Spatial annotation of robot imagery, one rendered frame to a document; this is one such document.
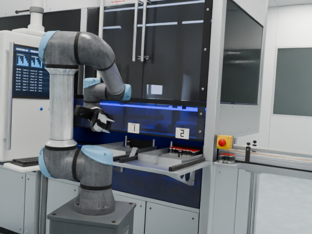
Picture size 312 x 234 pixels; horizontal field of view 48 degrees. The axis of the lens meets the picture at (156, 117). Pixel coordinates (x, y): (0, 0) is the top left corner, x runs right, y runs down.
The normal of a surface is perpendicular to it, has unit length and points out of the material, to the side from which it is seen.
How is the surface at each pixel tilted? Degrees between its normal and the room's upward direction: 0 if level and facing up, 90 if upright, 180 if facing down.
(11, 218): 90
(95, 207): 72
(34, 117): 90
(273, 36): 90
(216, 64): 90
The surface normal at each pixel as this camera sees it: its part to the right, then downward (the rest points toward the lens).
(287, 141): -0.50, 0.02
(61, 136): 0.27, 0.14
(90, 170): -0.11, 0.04
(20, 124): 0.77, 0.07
